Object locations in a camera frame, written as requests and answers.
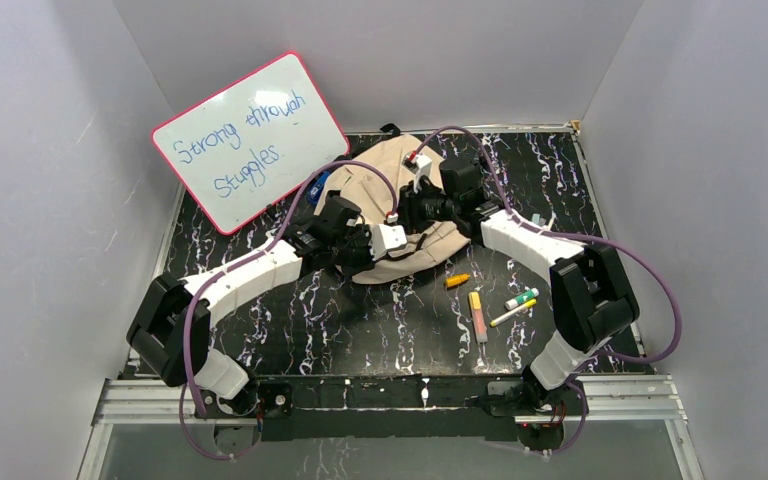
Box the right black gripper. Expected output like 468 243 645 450
394 180 459 237

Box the beige backpack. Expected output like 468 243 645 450
323 134 469 285

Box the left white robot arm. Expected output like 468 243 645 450
126 196 407 416

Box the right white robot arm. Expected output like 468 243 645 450
398 153 640 414

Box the orange highlighter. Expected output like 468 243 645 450
444 273 471 289

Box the green white glue stick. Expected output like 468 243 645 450
505 288 539 311

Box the yellow white pen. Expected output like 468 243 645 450
489 298 537 327

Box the pink framed whiteboard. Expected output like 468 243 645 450
151 52 349 235

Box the yellow pink highlighter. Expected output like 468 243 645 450
468 291 488 344

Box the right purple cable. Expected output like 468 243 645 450
405 125 684 458

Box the black base frame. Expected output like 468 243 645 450
201 373 589 455

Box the aluminium rail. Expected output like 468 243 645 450
94 374 686 425

